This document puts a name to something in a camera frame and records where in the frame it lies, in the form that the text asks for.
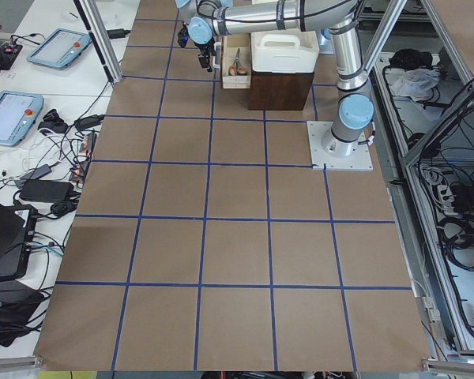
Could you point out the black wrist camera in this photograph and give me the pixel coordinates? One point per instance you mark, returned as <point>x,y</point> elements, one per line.
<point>183,36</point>

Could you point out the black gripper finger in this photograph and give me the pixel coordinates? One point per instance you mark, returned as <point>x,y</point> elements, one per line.
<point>209,60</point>
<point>203,61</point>

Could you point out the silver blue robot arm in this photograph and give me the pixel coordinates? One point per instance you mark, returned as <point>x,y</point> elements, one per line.
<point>204,20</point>

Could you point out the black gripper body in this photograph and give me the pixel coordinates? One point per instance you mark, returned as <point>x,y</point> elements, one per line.
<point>202,50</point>

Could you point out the light wooden drawer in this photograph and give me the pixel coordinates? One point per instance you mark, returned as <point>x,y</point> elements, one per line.
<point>230,44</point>

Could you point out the grey orange handled scissors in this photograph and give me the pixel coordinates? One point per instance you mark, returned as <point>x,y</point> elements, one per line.
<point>236,68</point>

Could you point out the black power adapter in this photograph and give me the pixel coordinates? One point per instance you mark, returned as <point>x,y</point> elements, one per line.
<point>46,191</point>

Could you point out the white drawer handle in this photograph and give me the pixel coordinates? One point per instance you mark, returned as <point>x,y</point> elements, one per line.
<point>217,55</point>

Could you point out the black laptop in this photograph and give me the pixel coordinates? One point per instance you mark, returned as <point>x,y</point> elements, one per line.
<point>17,227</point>

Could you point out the white crumpled cloth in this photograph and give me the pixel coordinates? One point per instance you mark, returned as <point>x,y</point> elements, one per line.
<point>417,84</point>

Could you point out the blue teach pendant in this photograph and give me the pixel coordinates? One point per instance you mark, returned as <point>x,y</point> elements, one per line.
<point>60,48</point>
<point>18,113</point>

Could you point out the cream plastic tray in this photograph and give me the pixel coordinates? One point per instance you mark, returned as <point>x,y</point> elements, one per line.
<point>288,51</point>

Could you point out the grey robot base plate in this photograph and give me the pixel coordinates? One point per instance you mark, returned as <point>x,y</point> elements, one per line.
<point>329,154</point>

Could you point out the brown paper table mat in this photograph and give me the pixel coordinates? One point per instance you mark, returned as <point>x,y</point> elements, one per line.
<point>204,239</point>

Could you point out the upper blue teach pendant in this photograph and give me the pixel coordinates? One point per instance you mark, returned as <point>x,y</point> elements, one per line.
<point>60,48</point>

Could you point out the lower blue teach pendant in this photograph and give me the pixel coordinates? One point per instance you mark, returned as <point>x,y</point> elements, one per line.
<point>18,113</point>

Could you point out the aluminium frame post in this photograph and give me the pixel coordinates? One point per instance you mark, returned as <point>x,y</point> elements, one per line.
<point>93,22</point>

